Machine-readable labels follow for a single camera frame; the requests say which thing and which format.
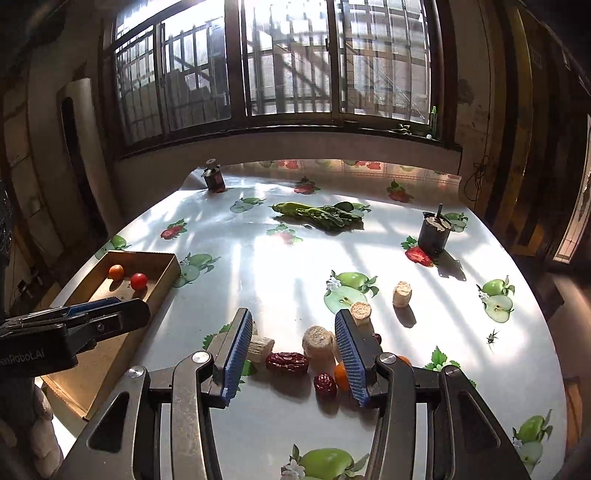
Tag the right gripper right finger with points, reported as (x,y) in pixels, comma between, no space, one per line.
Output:
(464,438)

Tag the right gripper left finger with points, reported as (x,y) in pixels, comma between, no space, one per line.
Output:
(123,438)

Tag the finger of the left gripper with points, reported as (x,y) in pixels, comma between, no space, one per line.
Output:
(86,330)
(56,314)

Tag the red cherry tomato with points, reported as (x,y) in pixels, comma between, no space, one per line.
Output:
(138,281)

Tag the square beige wafer block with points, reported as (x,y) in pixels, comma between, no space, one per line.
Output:
(260,348)

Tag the large red jujube date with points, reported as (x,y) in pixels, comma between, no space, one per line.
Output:
(287,363)

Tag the small red jujube date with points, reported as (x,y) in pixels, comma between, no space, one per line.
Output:
(325,386)

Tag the small beige sugarcane piece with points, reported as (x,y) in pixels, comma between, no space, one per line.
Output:
(361,312)

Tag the cardboard box tray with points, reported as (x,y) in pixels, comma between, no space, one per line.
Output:
(84,387)

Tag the far beige sugarcane piece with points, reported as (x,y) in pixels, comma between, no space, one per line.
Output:
(402,295)

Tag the white standing air conditioner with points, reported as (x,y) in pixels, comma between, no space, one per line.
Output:
(84,151)

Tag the dark glass jar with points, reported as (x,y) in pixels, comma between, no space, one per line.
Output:
(213,176)

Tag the black cup with utensil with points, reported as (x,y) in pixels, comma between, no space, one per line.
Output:
(435,232)

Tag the fruit print tablecloth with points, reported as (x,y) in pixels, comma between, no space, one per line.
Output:
(471,305)

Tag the green leafy vegetables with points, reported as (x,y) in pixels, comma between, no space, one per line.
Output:
(331,218)

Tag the window with metal bars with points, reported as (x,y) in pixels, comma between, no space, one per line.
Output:
(182,69)

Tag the green bottle on sill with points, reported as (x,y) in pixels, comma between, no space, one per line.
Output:
(433,122)

